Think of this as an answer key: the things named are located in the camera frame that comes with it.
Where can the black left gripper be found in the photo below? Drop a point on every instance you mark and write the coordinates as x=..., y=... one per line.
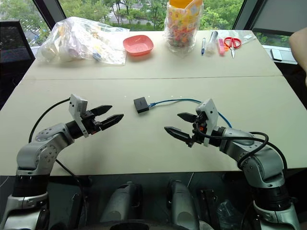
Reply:
x=92, y=123

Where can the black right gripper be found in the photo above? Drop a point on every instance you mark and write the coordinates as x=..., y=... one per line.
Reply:
x=198, y=130

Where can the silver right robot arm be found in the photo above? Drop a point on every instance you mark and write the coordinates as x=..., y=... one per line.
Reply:
x=259, y=158

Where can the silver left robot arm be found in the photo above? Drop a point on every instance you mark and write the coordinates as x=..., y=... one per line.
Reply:
x=36, y=153

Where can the small black adapter box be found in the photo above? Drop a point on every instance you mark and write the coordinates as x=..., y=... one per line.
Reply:
x=141, y=104

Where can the pink plastic bowl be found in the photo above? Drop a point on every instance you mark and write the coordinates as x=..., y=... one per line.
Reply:
x=138, y=45

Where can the clear plastic bag with items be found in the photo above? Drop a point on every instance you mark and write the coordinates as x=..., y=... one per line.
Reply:
x=81, y=42

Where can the grey robot right leg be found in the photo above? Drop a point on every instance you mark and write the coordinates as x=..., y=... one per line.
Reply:
x=183, y=206

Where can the grey robot leg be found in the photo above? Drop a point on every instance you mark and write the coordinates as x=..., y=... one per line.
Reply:
x=183, y=206
x=121, y=203

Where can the blue white pen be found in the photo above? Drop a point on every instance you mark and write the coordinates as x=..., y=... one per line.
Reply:
x=203, y=46

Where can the clear plastic tube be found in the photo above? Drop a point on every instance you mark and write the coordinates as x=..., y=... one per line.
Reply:
x=211, y=43

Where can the grey robot left leg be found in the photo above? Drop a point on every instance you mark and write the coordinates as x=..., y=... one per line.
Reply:
x=121, y=203

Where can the bag of colourful candies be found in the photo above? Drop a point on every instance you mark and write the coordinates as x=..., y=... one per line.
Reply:
x=182, y=26

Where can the small clear plastic bag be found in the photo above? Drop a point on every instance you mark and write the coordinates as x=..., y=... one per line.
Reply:
x=242, y=36

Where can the black mesh office chair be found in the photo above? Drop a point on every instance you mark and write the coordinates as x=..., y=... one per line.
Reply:
x=13, y=42

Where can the grey laptop on sill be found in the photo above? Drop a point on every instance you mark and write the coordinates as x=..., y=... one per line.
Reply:
x=280, y=54

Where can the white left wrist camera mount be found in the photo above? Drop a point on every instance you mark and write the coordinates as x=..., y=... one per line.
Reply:
x=77, y=112

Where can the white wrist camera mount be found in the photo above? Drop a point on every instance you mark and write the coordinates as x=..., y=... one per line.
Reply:
x=77, y=112
x=211, y=117

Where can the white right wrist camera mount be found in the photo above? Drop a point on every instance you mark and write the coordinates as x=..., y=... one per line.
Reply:
x=211, y=117

